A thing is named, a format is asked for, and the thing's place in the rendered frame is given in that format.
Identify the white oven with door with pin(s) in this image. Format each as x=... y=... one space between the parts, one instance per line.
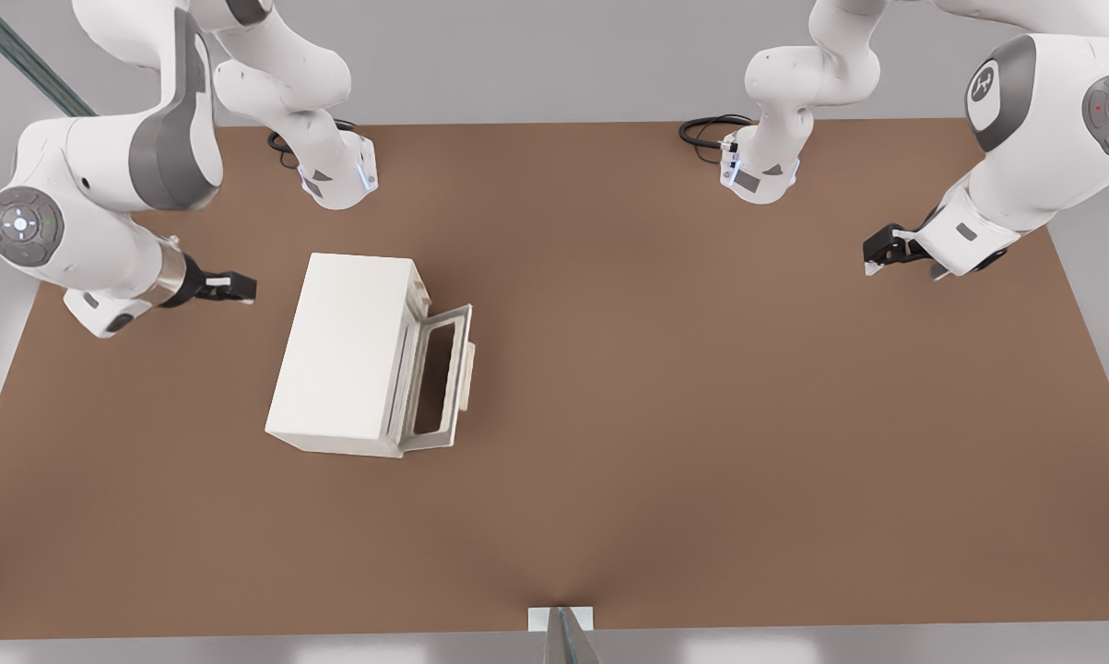
x=347 y=350

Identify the silver frame post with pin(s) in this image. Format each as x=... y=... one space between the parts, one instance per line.
x=19 y=55
x=563 y=636

